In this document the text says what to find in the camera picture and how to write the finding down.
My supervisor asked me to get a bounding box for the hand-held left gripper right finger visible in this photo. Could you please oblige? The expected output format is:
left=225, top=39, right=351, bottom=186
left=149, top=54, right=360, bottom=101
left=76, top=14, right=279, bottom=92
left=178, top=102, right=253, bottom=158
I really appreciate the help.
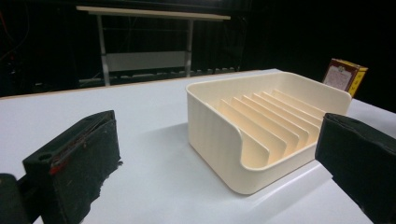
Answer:
left=315, top=112, right=396, bottom=224

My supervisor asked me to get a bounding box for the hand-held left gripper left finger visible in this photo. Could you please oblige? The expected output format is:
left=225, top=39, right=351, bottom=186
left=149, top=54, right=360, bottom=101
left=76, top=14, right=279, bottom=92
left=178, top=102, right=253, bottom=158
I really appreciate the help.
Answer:
left=21, top=109, right=123, bottom=224

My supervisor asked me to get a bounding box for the red and yellow box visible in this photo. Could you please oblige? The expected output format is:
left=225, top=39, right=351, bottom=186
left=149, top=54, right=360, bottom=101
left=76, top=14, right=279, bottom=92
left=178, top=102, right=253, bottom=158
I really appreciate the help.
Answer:
left=321, top=58, right=369, bottom=98

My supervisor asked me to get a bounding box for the cream plastic slotted organizer box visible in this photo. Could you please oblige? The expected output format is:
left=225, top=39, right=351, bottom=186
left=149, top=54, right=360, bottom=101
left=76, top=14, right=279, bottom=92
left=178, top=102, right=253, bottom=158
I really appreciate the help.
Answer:
left=185, top=71, right=353, bottom=196

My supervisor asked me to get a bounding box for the white table with metal legs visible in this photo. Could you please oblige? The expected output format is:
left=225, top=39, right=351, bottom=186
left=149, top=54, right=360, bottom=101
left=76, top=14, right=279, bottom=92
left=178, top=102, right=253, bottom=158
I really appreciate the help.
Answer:
left=76, top=5, right=232, bottom=87

